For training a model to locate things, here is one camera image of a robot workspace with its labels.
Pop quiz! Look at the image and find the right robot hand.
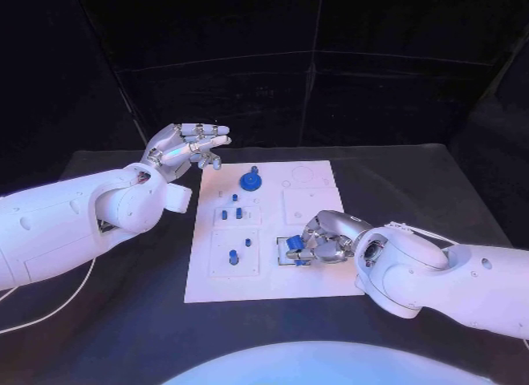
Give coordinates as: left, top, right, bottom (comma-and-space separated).
285, 209, 375, 265

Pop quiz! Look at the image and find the white task board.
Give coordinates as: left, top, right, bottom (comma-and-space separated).
183, 160, 366, 303

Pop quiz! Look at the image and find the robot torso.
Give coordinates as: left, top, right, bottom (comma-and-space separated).
161, 340, 500, 385

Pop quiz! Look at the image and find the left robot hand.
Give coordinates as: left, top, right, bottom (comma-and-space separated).
138, 123, 232, 183

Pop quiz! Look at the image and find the blue gear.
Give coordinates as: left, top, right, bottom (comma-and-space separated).
238, 172, 264, 192

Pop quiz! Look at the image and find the blue block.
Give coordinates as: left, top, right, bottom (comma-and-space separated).
285, 234, 311, 267

